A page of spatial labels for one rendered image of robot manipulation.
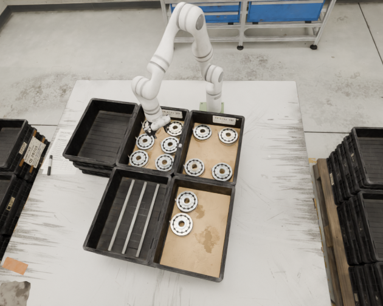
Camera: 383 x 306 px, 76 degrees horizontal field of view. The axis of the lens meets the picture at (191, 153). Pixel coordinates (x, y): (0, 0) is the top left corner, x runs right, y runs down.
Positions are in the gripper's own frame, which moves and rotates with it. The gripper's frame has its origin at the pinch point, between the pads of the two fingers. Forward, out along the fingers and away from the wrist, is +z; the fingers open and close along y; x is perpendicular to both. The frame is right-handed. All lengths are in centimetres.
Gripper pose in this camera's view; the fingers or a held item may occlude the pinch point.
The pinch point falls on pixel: (160, 133)
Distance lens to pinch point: 121.6
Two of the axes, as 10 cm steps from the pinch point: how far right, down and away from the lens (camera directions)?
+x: 5.5, 7.1, -4.4
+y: -8.3, 5.1, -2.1
